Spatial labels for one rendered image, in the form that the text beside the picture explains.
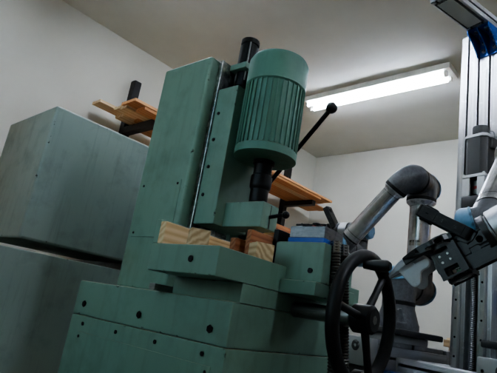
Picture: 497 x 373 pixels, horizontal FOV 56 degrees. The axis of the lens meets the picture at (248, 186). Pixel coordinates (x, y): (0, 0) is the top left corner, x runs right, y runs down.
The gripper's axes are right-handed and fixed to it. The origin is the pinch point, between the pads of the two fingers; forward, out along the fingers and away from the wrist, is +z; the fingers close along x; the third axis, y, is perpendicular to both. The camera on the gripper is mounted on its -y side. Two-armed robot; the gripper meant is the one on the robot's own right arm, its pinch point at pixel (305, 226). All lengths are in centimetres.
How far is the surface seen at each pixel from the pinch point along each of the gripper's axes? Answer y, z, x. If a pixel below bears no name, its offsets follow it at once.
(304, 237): 14, -70, -94
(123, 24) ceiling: -152, 160, -21
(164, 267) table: 23, -53, -121
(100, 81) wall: -109, 176, -24
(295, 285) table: 25, -71, -99
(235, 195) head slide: 1, -42, -90
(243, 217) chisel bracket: 9, -49, -94
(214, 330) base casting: 35, -64, -115
